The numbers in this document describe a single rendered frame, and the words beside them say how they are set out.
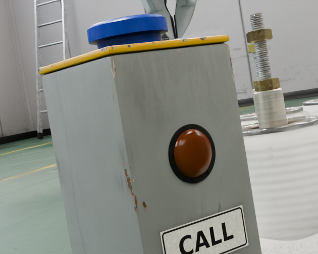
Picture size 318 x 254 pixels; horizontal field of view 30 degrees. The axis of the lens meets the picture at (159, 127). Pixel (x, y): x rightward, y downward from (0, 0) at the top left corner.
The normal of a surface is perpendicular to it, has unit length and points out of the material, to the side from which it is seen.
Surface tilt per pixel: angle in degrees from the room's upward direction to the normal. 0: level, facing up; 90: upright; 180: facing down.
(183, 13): 90
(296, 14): 90
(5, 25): 90
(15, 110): 90
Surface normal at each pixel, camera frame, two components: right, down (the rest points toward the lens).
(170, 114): 0.58, -0.05
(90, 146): -0.80, 0.16
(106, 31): -0.45, 0.12
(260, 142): -0.40, -0.44
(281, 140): -0.16, -0.47
